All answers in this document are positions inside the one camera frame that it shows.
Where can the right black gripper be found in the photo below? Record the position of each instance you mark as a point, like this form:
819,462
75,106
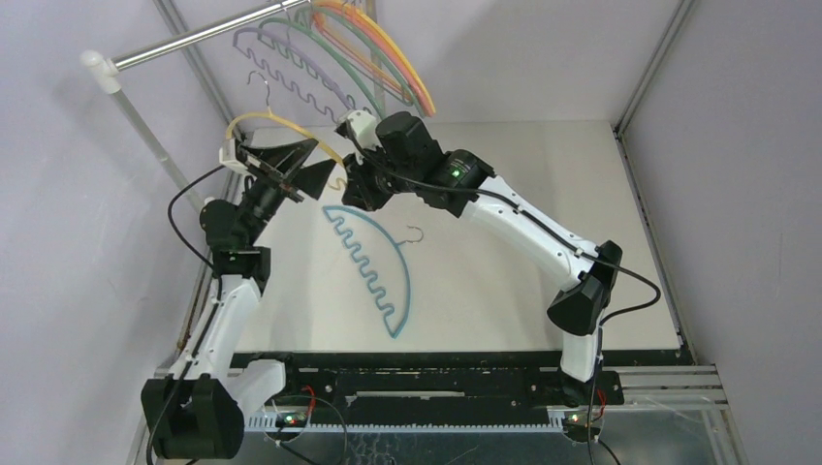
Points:
360,186

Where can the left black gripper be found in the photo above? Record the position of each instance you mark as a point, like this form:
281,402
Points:
285,162

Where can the yellow wavy hanger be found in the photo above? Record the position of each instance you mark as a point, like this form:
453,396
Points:
269,115

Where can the blue wavy hanger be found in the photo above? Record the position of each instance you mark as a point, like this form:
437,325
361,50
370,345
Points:
378,260

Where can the purple wavy hanger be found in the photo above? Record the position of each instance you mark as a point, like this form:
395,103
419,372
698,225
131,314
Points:
283,63

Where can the teal wavy hanger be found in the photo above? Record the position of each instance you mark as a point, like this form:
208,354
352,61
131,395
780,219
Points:
342,62

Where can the yellow smooth hanger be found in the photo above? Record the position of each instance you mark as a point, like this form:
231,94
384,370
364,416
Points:
409,85

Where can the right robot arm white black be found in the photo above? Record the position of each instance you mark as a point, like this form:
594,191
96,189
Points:
397,155

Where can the chrome and white garment rack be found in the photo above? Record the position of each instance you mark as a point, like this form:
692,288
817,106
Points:
178,100

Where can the left circuit board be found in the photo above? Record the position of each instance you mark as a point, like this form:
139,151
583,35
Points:
291,420

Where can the circuit board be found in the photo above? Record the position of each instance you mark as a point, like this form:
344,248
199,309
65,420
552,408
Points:
291,420
578,421

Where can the right circuit board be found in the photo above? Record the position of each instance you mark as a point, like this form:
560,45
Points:
578,421

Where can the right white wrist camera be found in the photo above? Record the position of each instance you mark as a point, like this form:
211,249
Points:
359,126

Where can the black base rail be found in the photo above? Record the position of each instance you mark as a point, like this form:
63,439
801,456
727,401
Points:
452,390

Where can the aluminium frame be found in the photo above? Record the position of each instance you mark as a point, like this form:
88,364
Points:
719,419

